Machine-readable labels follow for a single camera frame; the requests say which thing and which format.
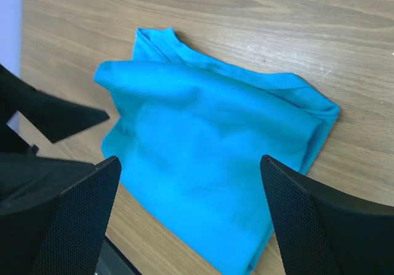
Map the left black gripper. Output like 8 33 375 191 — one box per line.
1 66 110 164

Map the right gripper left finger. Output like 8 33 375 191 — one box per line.
1 155 121 274

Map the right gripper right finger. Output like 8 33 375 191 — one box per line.
260 155 393 274

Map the teal t shirt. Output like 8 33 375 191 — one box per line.
94 28 340 274

